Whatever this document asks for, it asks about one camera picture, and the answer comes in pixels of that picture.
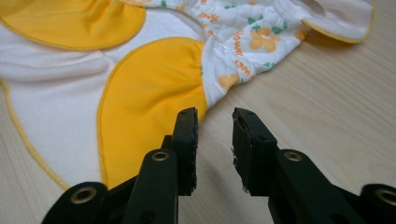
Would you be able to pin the white and yellow baby garment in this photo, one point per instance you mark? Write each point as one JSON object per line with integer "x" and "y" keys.
{"x": 149, "y": 93}

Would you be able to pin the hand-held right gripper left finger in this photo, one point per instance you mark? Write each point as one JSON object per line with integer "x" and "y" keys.
{"x": 183, "y": 155}

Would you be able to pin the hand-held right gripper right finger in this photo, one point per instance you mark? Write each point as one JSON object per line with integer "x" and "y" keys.
{"x": 258, "y": 161}

